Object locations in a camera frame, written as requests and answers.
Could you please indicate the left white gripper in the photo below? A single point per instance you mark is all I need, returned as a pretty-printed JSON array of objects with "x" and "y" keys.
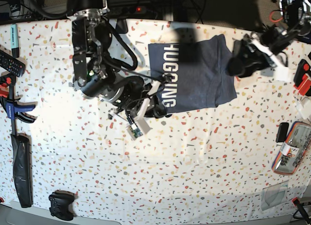
[{"x": 249, "y": 56}]

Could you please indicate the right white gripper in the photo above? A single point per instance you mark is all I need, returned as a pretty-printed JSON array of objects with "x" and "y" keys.
[{"x": 147, "y": 105}]

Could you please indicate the blue grey T-shirt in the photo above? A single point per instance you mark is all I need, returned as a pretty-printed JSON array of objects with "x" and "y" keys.
[{"x": 197, "y": 71}]

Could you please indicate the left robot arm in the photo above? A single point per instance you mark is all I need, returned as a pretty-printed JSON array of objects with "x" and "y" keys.
[{"x": 296, "y": 14}]

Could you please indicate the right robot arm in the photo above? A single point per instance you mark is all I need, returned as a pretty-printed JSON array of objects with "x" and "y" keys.
[{"x": 104, "y": 67}]

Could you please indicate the black red clamp tool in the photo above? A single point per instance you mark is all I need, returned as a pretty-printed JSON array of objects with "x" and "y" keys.
[{"x": 302, "y": 78}]

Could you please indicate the small black box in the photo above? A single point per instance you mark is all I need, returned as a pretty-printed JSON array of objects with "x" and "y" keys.
[{"x": 282, "y": 132}]

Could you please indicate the striped transparent pencil case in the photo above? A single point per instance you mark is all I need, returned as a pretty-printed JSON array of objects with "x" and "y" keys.
[{"x": 293, "y": 149}]

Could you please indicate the black game controller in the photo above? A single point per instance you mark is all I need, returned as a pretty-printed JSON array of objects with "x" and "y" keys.
[{"x": 60, "y": 203}]

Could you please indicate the clear plastic bag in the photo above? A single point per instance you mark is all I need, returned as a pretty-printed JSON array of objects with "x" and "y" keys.
[{"x": 274, "y": 195}]

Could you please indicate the blue black bar clamp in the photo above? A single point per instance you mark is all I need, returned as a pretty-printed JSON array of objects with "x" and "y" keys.
[{"x": 13, "y": 109}]

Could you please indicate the red clamp piece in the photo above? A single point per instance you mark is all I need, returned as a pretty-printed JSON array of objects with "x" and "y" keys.
[{"x": 5, "y": 83}]

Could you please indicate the black TV remote control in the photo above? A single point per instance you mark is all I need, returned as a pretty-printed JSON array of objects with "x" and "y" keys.
[{"x": 11, "y": 64}]

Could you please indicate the light blue highlighter marker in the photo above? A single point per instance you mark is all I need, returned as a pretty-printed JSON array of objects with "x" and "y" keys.
[{"x": 14, "y": 41}]

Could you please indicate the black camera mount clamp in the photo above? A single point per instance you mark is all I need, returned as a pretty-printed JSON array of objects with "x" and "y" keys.
[{"x": 121, "y": 26}]

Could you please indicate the red black clamp handle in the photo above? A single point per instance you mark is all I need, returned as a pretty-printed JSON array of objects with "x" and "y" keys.
[{"x": 301, "y": 213}]

